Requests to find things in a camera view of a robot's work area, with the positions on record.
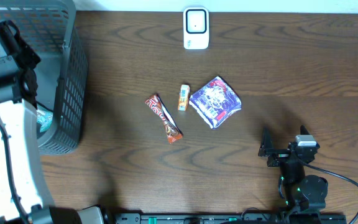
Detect teal candy packet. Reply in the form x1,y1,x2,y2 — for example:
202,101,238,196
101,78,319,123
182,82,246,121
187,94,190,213
37,110,53,133

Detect purple snack packet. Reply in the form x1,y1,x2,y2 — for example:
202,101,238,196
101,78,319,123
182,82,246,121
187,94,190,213
189,76,242,129

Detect red orange snack bar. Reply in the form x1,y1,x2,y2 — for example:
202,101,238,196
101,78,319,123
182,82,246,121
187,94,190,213
145,95,183,144

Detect small orange white box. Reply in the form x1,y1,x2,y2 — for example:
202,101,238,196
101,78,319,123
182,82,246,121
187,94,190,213
178,84,190,111

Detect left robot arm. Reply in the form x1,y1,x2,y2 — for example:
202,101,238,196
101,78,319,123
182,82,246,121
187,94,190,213
0,21,106,224

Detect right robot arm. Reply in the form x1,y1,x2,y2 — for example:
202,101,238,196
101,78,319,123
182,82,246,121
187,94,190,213
258,125,328,223

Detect white barcode scanner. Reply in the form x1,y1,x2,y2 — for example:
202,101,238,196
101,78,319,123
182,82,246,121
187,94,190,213
183,7,209,50

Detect grey plastic mesh basket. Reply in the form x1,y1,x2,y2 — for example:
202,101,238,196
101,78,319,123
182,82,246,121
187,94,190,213
0,0,88,155

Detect right black cable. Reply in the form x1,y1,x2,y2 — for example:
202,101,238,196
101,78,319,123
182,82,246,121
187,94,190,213
303,161,358,224

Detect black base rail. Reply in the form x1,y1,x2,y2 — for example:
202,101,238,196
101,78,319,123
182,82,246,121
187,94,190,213
114,213,347,224

